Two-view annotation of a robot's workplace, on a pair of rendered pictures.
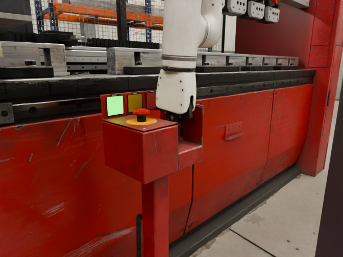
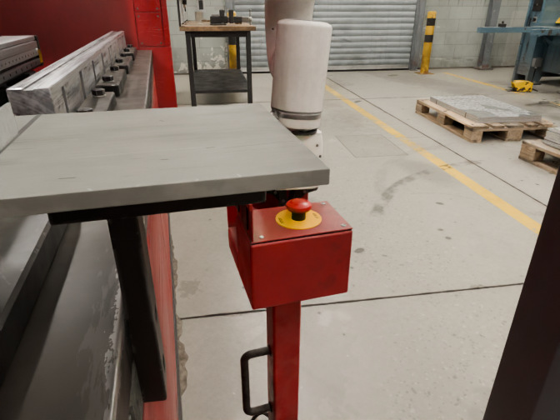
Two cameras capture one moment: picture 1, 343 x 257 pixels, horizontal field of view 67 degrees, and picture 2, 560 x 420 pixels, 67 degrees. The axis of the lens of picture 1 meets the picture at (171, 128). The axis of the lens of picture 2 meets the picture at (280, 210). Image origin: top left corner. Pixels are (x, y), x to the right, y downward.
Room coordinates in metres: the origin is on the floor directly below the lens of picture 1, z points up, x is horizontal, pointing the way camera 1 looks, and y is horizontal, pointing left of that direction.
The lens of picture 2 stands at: (0.32, 0.60, 1.08)
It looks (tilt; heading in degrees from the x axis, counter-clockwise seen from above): 26 degrees down; 299
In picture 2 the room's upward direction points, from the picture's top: straight up
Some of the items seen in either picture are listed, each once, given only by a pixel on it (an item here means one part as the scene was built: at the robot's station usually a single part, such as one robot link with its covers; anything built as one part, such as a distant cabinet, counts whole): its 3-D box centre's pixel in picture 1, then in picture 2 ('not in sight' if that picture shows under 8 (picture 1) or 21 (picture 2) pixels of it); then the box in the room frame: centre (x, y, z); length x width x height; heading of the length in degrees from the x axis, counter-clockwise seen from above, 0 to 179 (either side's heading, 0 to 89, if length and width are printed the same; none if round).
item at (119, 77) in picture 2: (218, 69); (112, 82); (1.33, -0.24, 0.89); 0.30 x 0.05 x 0.03; 134
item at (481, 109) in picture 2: not in sight; (480, 107); (0.65, -4.08, 0.17); 0.99 x 0.63 x 0.05; 126
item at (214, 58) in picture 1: (237, 62); (99, 59); (1.55, -0.38, 0.92); 1.67 x 0.06 x 0.10; 134
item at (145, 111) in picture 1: (141, 116); (298, 212); (0.59, 0.07, 0.79); 0.04 x 0.04 x 0.04
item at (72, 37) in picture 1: (65, 37); not in sight; (1.02, 0.40, 1.01); 0.26 x 0.12 x 0.05; 44
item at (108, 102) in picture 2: (158, 70); (94, 112); (1.05, 0.05, 0.89); 0.30 x 0.05 x 0.03; 134
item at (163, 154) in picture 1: (153, 129); (283, 223); (0.63, 0.04, 0.75); 0.20 x 0.16 x 0.18; 136
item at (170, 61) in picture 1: (177, 62); (294, 117); (0.64, -0.02, 0.91); 0.09 x 0.08 x 0.03; 46
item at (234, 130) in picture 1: (235, 130); not in sight; (1.27, -0.32, 0.59); 0.15 x 0.02 x 0.07; 134
